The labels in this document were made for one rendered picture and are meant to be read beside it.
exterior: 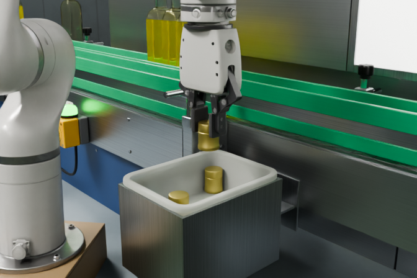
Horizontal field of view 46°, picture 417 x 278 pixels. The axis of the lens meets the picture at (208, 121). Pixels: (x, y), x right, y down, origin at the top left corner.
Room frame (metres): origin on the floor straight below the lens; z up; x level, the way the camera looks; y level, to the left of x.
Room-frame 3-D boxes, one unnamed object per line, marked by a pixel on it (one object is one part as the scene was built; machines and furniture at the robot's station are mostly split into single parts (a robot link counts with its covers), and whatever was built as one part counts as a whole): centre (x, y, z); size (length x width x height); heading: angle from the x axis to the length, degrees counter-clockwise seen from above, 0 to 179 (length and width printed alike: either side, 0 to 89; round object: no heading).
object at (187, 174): (0.77, 0.01, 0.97); 0.22 x 0.17 x 0.09; 132
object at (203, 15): (0.76, 0.00, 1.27); 0.09 x 0.08 x 0.03; 43
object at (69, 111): (1.20, 0.35, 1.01); 0.04 x 0.04 x 0.03
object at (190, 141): (0.94, 0.00, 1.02); 0.09 x 0.04 x 0.07; 132
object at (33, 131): (0.87, 0.32, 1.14); 0.19 x 0.12 x 0.24; 165
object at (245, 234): (0.79, -0.01, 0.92); 0.27 x 0.17 x 0.15; 132
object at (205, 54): (0.76, 0.00, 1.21); 0.10 x 0.07 x 0.11; 43
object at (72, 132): (1.20, 0.35, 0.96); 0.07 x 0.07 x 0.07; 42
